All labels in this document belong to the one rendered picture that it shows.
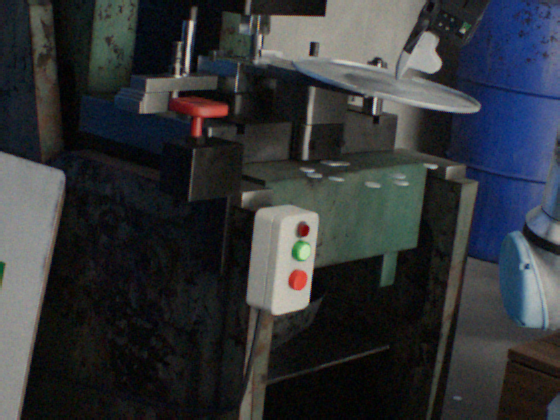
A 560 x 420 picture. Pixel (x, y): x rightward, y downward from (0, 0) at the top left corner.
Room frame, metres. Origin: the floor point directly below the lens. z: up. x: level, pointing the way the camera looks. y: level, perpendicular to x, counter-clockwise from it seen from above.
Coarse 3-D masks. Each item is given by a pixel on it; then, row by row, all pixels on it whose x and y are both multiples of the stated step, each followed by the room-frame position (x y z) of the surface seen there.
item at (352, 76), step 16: (320, 64) 1.86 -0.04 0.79; (336, 64) 1.91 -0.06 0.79; (352, 64) 1.94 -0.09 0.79; (320, 80) 1.70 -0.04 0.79; (336, 80) 1.73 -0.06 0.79; (352, 80) 1.76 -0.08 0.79; (368, 80) 1.76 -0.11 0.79; (384, 80) 1.80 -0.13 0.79; (400, 80) 1.84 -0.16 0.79; (416, 80) 1.93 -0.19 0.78; (384, 96) 1.66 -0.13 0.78; (400, 96) 1.71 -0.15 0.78; (416, 96) 1.75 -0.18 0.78; (432, 96) 1.79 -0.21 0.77; (448, 96) 1.84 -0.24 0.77; (464, 96) 1.86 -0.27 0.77; (464, 112) 1.71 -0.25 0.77
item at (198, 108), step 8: (176, 104) 1.55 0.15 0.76; (184, 104) 1.55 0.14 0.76; (192, 104) 1.54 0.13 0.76; (200, 104) 1.54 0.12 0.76; (208, 104) 1.55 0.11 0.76; (216, 104) 1.56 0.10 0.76; (224, 104) 1.57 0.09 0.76; (184, 112) 1.54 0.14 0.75; (192, 112) 1.53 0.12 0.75; (200, 112) 1.53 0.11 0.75; (208, 112) 1.54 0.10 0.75; (216, 112) 1.55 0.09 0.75; (224, 112) 1.56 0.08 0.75; (192, 120) 1.56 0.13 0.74; (200, 120) 1.56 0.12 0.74; (192, 128) 1.56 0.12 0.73; (200, 128) 1.57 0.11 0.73
